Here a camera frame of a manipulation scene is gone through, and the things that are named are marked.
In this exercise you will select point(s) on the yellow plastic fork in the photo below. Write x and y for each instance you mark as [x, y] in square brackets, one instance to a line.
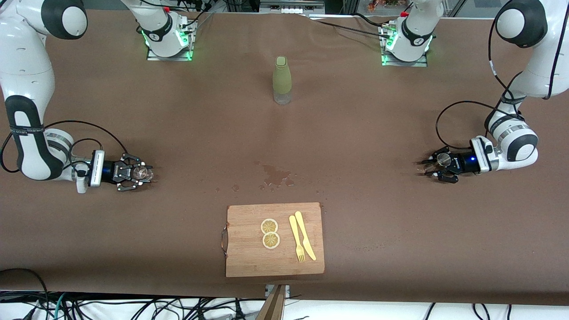
[295, 231]

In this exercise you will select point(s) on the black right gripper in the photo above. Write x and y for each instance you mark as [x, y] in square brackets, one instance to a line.
[109, 170]

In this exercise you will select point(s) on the steel double jigger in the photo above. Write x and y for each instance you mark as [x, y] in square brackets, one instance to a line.
[442, 158]

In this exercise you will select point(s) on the small clear glass beaker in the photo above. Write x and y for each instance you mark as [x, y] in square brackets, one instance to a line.
[143, 173]

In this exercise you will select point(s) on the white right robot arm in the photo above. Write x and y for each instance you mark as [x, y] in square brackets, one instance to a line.
[26, 66]

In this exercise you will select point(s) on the green bottle with clear base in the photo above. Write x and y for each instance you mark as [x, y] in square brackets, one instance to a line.
[282, 78]

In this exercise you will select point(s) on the yellow plastic knife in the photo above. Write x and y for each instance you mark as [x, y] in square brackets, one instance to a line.
[304, 233]

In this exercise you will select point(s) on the small metal bracket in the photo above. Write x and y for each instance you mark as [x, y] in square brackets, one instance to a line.
[286, 290]

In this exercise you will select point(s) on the wooden cutting board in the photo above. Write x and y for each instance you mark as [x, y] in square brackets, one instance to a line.
[249, 262]

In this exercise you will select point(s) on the lemon slice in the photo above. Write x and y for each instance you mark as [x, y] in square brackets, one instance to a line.
[271, 240]
[269, 226]

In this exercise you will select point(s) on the grey metal rail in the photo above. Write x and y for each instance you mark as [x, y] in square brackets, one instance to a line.
[291, 6]

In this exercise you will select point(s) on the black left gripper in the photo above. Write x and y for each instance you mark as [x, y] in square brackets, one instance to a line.
[462, 162]

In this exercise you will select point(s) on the brown table cover sheet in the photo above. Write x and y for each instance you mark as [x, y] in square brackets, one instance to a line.
[133, 244]

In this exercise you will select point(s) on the wooden beam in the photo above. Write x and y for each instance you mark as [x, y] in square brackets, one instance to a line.
[273, 306]

